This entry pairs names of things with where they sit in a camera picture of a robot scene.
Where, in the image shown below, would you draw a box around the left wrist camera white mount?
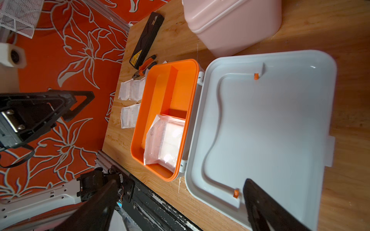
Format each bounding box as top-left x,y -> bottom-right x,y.
1,43 -> 27,69

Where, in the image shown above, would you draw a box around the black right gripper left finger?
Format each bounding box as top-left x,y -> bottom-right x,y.
54,180 -> 118,231

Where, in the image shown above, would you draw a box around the black tool case yellow label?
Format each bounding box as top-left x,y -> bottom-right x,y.
129,12 -> 164,70

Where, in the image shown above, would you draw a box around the white wire mesh basket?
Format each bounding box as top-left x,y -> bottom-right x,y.
1,0 -> 44,38

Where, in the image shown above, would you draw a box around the grey first aid box orange handle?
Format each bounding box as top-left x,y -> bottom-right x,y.
131,50 -> 337,230

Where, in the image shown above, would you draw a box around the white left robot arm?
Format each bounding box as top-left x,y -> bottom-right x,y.
1,90 -> 134,230

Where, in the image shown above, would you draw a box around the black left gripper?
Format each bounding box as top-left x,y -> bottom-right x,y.
1,90 -> 95,149

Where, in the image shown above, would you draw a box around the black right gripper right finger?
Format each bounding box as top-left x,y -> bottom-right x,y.
243,179 -> 309,231

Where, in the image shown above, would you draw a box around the orange black pliers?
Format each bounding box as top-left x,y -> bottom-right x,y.
132,55 -> 157,80

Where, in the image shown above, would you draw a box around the pink first aid box white handle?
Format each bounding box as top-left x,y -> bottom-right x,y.
182,0 -> 282,57

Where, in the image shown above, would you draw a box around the aluminium left side rail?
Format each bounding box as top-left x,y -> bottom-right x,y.
83,0 -> 130,33

